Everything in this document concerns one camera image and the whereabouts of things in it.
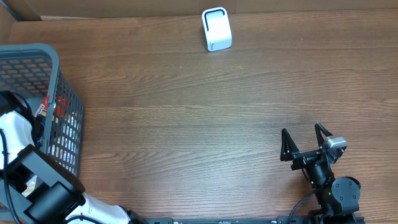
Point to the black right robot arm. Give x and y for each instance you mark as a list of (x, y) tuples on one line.
[(338, 198)]

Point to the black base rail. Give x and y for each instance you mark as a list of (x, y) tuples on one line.
[(278, 220)]

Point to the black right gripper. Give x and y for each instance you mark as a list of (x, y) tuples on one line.
[(306, 156)]

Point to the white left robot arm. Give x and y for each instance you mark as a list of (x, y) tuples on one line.
[(37, 189)]

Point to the grey plastic mesh basket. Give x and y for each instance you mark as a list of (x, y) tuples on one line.
[(32, 72)]

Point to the white barcode scanner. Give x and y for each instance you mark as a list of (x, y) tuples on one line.
[(217, 29)]

